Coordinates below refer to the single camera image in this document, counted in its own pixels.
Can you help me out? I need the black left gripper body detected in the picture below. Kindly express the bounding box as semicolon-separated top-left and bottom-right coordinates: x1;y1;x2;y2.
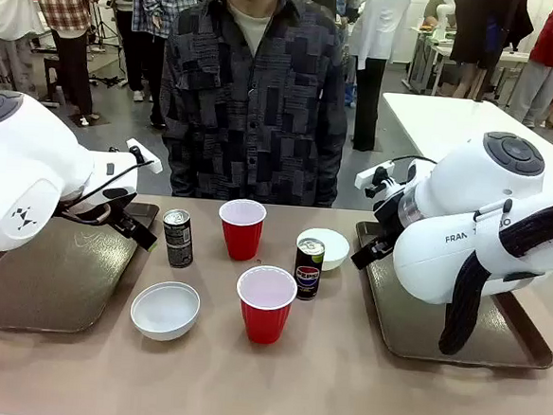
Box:
98;199;140;240

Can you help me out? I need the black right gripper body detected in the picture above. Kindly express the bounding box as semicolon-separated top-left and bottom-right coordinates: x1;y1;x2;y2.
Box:
369;199;404;255

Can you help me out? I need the white bowl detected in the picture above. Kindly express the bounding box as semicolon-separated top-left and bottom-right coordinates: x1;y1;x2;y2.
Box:
128;279;203;346
294;226;353;274

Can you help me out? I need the black drink can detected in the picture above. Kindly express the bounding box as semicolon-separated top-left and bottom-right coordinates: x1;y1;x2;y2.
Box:
158;207;198;270

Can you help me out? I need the black Pepsi can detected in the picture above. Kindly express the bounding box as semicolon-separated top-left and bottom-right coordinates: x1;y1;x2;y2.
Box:
292;237;328;303

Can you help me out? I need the red plastic cup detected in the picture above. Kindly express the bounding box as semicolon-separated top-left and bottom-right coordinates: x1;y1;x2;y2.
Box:
232;262;300;348
215;197;269;263

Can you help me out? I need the brown plastic tray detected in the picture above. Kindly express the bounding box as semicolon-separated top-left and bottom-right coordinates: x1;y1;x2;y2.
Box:
345;219;553;372
0;192;162;341

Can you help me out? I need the white side table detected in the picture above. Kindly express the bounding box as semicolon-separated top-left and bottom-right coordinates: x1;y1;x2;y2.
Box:
377;92;553;189

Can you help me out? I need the dark stool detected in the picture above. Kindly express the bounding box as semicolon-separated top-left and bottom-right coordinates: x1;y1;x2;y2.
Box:
40;54;71;108

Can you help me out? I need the person in dark patchwork shirt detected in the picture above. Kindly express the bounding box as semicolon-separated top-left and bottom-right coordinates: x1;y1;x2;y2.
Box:
152;0;357;210

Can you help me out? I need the black tripod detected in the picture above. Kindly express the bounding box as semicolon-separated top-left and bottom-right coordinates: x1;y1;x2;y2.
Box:
82;0;135;90

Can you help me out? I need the bystander in white coat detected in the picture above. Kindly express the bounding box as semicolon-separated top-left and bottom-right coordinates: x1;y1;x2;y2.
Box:
340;0;412;155

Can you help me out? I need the bystander in black coat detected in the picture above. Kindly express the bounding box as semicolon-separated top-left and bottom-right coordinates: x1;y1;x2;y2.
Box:
446;0;535;105

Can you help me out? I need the bystander in white top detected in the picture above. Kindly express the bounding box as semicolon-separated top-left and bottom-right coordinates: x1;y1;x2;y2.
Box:
0;0;46;98

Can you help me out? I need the thin black camera cable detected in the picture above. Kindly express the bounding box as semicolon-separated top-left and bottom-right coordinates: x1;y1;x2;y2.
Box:
62;143;154;220

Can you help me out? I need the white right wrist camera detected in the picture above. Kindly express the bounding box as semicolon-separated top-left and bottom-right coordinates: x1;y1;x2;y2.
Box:
354;158;398;191

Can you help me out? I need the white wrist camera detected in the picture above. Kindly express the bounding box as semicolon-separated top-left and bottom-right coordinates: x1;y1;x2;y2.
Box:
354;158;398;191
123;138;165;175

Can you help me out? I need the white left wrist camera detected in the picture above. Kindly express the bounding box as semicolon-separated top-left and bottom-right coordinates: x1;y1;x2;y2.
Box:
123;138;165;175

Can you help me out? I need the black sleeved cable bundle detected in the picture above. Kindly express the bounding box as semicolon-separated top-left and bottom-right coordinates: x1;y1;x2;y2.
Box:
437;185;553;364

